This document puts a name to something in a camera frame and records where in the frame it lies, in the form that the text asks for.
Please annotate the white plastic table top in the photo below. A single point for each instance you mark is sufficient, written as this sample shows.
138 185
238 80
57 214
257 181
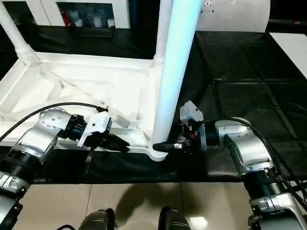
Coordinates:
86 86

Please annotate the white plastic table leg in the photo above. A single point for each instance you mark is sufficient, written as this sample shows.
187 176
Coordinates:
175 72
17 33
163 28

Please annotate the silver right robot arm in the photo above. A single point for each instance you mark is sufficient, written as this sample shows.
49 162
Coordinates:
249 148

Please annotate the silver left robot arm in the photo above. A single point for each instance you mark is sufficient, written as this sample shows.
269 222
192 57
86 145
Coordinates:
33 139

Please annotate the dark right robot foot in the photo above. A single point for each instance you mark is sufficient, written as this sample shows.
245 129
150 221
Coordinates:
173 219

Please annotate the dark robot foot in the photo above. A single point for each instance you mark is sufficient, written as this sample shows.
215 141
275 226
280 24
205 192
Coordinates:
173 219
98 220

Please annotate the dark left robot foot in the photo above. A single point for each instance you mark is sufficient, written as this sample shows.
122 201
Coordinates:
98 220

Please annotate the black work mat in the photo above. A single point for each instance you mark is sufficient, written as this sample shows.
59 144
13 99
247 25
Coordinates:
249 86

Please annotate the small bottles on shelf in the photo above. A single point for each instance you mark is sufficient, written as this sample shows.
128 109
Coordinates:
88 18

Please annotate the white plastic bag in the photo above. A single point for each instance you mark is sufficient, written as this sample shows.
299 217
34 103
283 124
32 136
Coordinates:
235 17

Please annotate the black cabinet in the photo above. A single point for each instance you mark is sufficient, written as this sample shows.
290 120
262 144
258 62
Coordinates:
144 14

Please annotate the white flat sheet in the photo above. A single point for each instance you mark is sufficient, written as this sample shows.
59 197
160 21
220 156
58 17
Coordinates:
292 50

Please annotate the white cabinet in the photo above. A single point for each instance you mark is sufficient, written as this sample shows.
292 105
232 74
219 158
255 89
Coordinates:
43 9

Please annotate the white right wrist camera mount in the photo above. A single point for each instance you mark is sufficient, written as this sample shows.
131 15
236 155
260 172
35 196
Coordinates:
192 114

